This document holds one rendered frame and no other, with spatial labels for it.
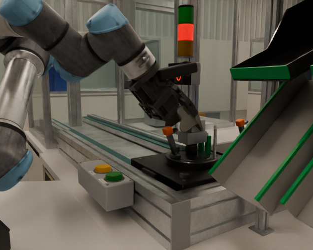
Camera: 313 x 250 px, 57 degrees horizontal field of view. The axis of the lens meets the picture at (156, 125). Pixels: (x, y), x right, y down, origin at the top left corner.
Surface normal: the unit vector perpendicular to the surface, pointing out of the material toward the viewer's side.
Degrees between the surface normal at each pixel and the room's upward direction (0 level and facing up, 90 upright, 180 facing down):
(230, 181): 45
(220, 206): 90
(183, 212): 90
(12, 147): 62
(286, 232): 0
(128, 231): 0
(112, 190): 90
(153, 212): 90
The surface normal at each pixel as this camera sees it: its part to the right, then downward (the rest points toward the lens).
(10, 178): 0.61, 0.35
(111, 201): 0.52, 0.14
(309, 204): -0.66, -0.66
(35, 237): 0.00, -0.99
